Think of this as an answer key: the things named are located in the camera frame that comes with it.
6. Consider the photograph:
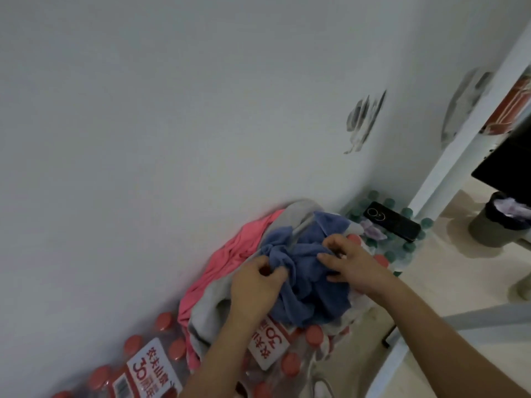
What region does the person's right hand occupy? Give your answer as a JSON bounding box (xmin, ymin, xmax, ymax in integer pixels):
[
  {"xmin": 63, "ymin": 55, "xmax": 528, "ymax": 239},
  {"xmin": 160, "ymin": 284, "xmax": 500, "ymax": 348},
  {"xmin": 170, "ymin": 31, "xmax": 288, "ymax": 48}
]
[{"xmin": 316, "ymin": 234, "xmax": 404, "ymax": 304}]

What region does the person's left hand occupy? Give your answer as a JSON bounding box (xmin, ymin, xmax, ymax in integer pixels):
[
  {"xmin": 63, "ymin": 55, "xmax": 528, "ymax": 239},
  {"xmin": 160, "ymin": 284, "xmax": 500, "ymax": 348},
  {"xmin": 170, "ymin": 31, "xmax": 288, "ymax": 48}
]
[{"xmin": 228, "ymin": 255, "xmax": 289, "ymax": 329}]

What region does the grey-blue towel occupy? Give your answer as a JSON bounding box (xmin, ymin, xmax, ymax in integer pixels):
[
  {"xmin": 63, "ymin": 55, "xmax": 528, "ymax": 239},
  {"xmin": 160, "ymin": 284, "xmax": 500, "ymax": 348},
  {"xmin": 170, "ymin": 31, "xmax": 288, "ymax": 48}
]
[{"xmin": 258, "ymin": 210, "xmax": 366, "ymax": 328}]

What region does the person's right forearm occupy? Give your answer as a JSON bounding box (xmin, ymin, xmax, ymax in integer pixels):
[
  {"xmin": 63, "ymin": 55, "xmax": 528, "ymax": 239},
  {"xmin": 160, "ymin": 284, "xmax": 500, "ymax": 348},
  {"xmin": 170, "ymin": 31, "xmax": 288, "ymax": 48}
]
[{"xmin": 381, "ymin": 280, "xmax": 531, "ymax": 398}]

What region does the person's left forearm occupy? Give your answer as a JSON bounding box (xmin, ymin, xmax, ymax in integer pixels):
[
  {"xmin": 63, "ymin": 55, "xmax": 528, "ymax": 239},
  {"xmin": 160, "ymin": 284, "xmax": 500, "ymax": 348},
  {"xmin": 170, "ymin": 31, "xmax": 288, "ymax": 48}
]
[{"xmin": 176, "ymin": 313, "xmax": 267, "ymax": 398}]

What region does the black phone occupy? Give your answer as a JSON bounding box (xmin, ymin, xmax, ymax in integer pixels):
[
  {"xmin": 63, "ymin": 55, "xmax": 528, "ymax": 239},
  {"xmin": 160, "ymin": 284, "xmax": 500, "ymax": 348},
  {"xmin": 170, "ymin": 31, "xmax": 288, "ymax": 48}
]
[{"xmin": 363, "ymin": 201, "xmax": 422, "ymax": 243}]

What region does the stack of water bottle packs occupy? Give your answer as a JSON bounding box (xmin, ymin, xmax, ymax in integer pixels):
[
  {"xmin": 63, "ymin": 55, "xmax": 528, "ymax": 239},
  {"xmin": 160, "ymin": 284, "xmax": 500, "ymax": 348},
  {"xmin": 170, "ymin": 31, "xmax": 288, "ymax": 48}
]
[{"xmin": 49, "ymin": 190, "xmax": 435, "ymax": 398}]

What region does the grey trash bin black bag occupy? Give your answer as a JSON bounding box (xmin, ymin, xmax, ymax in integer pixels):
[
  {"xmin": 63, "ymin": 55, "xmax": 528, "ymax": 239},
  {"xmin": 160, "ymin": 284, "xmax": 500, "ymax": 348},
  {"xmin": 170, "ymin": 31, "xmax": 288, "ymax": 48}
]
[{"xmin": 467, "ymin": 191, "xmax": 531, "ymax": 248}]

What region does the white gym machine frame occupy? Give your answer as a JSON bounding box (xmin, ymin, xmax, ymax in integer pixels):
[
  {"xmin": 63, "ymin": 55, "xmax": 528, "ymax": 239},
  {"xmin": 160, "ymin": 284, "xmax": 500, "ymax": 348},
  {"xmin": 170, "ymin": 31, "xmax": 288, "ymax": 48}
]
[{"xmin": 365, "ymin": 20, "xmax": 531, "ymax": 398}]

